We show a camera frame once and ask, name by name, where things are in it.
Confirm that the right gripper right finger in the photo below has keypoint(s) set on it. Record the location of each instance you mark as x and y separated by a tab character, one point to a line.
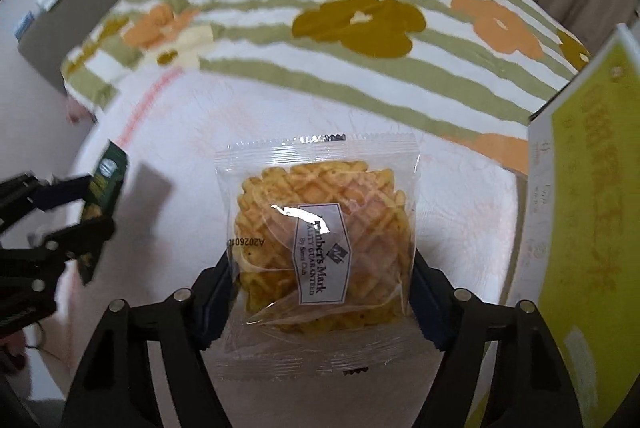
530	385

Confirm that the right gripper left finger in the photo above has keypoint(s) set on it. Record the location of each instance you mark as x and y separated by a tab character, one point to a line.
113	385

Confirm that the dark green snack packet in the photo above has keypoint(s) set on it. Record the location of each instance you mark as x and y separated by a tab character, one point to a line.
103	194

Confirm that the waffle cookie clear packet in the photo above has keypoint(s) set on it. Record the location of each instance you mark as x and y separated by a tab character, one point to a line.
321	243

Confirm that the green cardboard box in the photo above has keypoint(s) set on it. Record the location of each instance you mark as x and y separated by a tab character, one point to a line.
575	248

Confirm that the floral striped blanket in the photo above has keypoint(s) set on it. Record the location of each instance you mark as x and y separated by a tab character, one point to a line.
470	71

